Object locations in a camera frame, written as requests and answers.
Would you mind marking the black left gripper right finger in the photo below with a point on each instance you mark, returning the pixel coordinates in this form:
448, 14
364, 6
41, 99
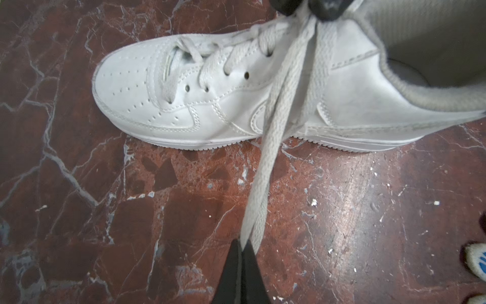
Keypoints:
253, 290

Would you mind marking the blue dotted knit glove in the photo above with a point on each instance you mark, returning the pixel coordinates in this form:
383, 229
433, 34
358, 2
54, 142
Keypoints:
475, 259

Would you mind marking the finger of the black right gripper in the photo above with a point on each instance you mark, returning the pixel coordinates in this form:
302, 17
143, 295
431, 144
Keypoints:
285, 7
328, 10

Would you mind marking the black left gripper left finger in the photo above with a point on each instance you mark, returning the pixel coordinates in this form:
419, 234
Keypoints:
228, 290

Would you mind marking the white leather sneaker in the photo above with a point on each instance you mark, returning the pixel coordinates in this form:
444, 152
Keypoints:
383, 75

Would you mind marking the grey-white shoelace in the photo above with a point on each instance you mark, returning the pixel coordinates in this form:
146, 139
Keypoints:
277, 126

